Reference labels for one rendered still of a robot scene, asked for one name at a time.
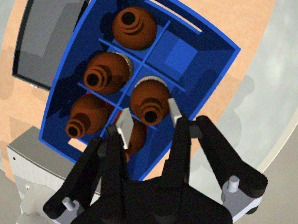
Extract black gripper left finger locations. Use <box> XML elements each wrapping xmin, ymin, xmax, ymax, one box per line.
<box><xmin>43</xmin><ymin>108</ymin><xmax>134</xmax><ymax>224</ymax></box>

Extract blue plastic crate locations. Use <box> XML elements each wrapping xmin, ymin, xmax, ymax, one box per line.
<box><xmin>38</xmin><ymin>0</ymin><xmax>241</xmax><ymax>181</ymax></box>

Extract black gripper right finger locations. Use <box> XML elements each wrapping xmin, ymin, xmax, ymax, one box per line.
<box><xmin>151</xmin><ymin>98</ymin><xmax>268</xmax><ymax>224</ymax></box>

